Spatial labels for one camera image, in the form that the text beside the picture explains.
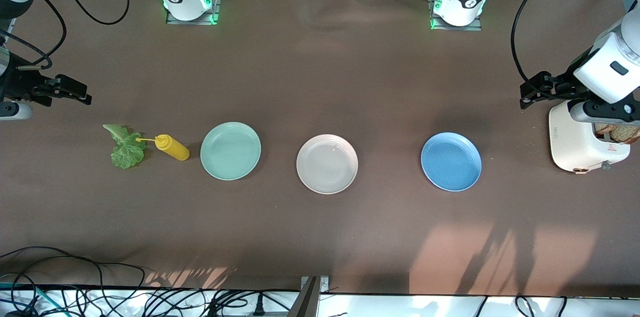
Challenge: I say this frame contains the green lettuce leaf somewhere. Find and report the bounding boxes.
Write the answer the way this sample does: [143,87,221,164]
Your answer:
[102,124,147,169]

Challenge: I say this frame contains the yellow mustard squeeze bottle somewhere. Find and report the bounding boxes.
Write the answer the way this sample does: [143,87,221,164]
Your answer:
[136,134,191,162]

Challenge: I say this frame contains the blue plate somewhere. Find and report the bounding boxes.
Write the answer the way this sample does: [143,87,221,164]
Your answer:
[420,132,483,192]

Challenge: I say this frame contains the mint green plate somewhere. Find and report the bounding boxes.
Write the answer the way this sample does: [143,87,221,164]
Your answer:
[200,122,262,181]

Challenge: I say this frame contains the beige plate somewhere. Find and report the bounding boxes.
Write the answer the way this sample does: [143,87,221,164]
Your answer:
[296,134,359,195]

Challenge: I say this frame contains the cream white toaster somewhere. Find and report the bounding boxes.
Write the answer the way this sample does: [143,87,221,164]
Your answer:
[548,99,632,174]

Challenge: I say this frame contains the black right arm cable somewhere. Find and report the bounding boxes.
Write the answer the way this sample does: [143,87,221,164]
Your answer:
[0,0,131,72]

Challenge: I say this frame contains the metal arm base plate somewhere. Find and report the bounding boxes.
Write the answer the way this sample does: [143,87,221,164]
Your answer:
[429,0,483,32]
[166,0,222,26]

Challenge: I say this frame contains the black looped floor cable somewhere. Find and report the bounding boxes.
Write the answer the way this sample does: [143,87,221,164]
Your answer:
[0,245,147,291]

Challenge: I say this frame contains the teal cable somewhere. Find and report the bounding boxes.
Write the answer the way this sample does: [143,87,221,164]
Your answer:
[0,282,51,316]

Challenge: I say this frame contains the black coiled floor cable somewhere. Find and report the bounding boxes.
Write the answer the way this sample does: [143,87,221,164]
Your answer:
[515,295,539,317]

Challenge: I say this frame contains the grey metal table bracket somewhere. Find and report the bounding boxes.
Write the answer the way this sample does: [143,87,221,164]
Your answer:
[299,275,329,317]

